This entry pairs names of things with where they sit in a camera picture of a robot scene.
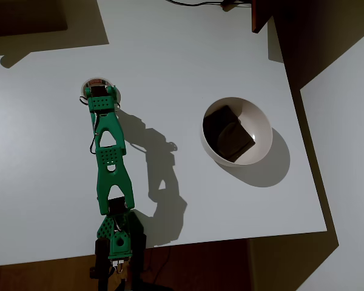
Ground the dark furniture block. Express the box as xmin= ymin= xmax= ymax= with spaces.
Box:
xmin=0 ymin=0 xmax=69 ymax=38

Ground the white round bowl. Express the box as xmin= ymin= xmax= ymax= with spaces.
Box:
xmin=199 ymin=96 xmax=274 ymax=167

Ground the white masking tape roll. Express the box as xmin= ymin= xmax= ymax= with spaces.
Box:
xmin=80 ymin=78 xmax=118 ymax=99

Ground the black folded cloth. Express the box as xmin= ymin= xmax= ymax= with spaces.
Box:
xmin=202 ymin=104 xmax=257 ymax=162

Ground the thin black power cable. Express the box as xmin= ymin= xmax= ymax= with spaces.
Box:
xmin=145 ymin=245 xmax=171 ymax=278

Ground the red-brown wooden board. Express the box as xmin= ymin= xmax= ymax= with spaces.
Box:
xmin=251 ymin=0 xmax=276 ymax=34

